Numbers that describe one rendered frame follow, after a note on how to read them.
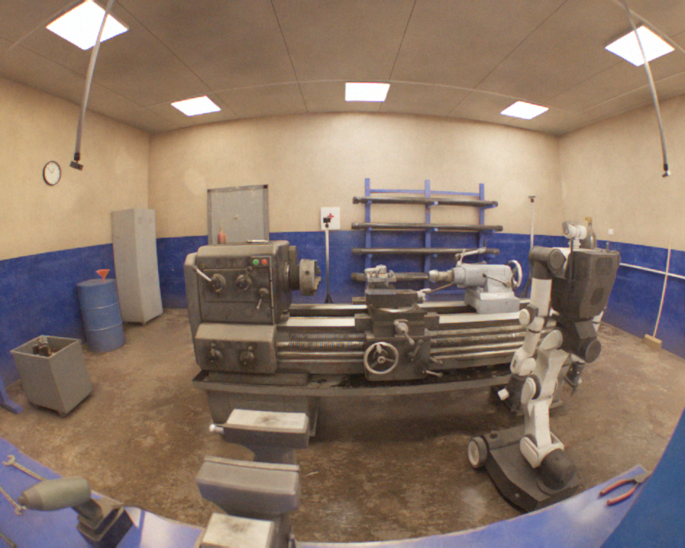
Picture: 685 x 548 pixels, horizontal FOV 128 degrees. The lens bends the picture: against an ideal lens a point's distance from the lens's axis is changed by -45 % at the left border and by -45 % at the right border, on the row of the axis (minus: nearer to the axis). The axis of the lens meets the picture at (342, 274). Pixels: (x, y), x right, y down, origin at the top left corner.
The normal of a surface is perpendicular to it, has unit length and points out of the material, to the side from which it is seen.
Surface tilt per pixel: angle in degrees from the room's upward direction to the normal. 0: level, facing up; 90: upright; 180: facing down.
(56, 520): 0
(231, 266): 90
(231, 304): 90
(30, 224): 90
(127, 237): 90
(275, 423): 0
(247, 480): 0
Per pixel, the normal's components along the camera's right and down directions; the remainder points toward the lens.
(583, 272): -1.00, 0.02
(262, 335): -0.01, -0.75
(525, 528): -0.01, -0.99
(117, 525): 1.00, 0.00
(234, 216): 0.00, 0.16
